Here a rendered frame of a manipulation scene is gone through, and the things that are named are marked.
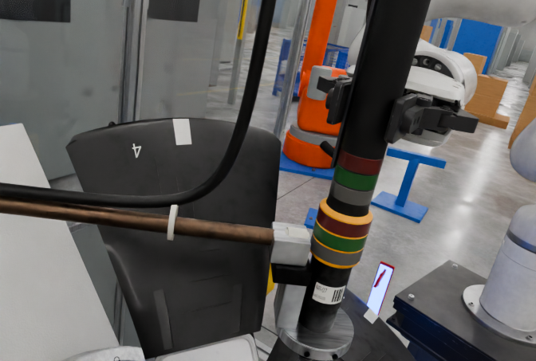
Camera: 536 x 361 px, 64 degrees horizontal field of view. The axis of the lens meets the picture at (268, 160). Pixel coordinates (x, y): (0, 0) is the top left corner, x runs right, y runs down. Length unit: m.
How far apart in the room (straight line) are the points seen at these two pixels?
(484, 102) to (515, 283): 8.65
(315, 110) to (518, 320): 3.43
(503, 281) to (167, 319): 0.78
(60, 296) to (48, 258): 0.05
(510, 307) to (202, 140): 0.79
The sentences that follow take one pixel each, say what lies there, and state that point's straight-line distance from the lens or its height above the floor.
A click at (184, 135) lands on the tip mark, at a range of 0.46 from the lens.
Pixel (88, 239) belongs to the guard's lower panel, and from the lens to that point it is 1.19.
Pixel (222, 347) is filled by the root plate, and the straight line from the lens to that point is 0.41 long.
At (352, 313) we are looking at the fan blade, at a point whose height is 1.17.
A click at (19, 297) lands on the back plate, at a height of 1.21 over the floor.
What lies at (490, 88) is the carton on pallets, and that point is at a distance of 9.59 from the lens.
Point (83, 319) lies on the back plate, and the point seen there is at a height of 1.17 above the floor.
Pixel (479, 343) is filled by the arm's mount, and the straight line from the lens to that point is 1.01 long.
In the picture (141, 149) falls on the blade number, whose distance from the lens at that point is 0.45.
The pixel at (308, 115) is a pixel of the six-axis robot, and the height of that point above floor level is 0.55.
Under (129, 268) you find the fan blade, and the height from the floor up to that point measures 1.31.
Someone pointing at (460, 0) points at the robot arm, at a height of 1.61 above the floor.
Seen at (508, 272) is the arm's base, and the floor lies 1.13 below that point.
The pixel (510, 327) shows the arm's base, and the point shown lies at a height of 1.02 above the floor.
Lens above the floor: 1.57
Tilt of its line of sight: 21 degrees down
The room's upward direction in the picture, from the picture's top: 11 degrees clockwise
